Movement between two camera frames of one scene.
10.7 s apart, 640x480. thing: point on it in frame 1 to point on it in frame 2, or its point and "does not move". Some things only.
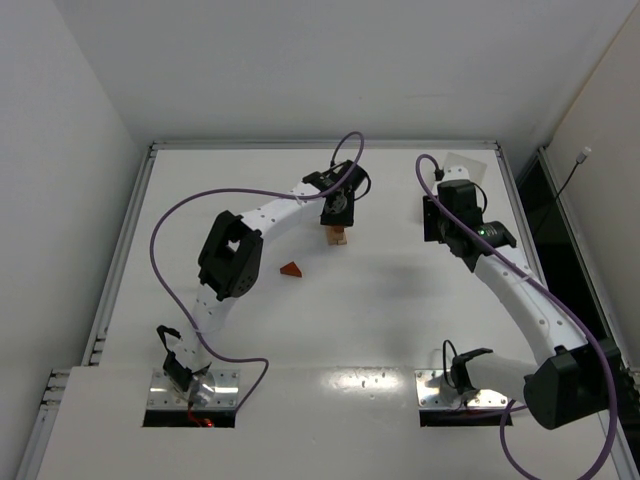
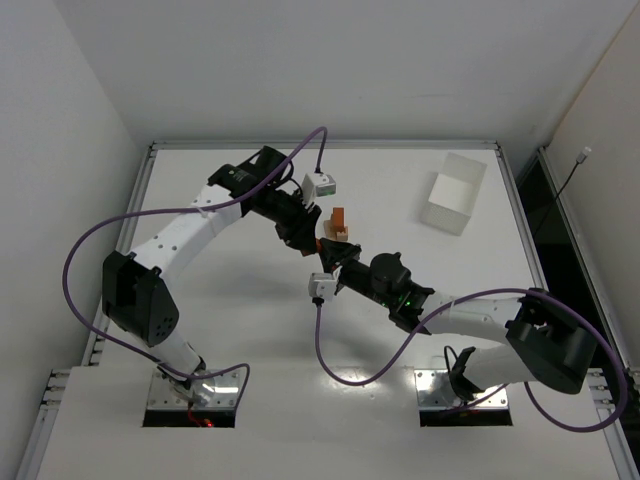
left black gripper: x=337 y=218 to x=298 y=226
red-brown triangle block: x=291 y=269 to x=319 y=247
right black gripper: x=430 y=220 to x=344 y=258
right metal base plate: x=432 y=392 does not move
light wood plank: x=337 y=238 does not move
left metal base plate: x=163 y=394 does not move
